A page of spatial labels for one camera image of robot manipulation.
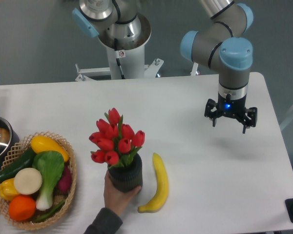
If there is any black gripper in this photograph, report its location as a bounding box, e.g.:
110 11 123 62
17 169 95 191
204 95 257 134

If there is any red tulip bouquet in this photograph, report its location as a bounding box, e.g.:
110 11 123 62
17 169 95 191
89 108 145 167

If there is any dark ribbed vase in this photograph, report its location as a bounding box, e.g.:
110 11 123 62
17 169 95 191
108 154 143 193

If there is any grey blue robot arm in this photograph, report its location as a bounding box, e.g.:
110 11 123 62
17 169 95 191
72 0 257 129

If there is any grey sleeved forearm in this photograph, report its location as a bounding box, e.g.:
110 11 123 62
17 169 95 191
84 208 123 234

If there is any person's hand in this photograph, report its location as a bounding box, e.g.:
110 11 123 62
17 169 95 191
104 171 142 216

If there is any yellow banana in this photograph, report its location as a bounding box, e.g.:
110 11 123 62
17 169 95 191
137 153 169 213

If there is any purple sweet potato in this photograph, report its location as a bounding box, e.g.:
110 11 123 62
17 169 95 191
57 165 72 193

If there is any green bok choy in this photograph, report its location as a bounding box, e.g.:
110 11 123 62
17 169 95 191
32 151 64 211

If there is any yellow squash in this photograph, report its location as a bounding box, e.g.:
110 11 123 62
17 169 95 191
30 135 69 162

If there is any green chili pepper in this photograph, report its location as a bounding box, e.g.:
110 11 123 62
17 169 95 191
32 200 65 223

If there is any dark green cucumber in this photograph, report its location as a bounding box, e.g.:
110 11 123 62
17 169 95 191
0 147 36 183

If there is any woven wicker basket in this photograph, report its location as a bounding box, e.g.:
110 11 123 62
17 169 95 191
0 132 77 231

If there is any cream round disc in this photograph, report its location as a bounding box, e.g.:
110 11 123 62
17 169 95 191
14 168 42 195

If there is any orange fruit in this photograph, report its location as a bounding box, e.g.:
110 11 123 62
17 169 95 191
8 195 36 221

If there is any yellow bell pepper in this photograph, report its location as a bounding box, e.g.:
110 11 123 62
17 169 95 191
0 178 20 201

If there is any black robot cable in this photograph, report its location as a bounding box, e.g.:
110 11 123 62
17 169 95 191
113 38 126 80

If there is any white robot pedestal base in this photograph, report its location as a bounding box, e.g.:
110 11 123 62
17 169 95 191
75 12 165 82

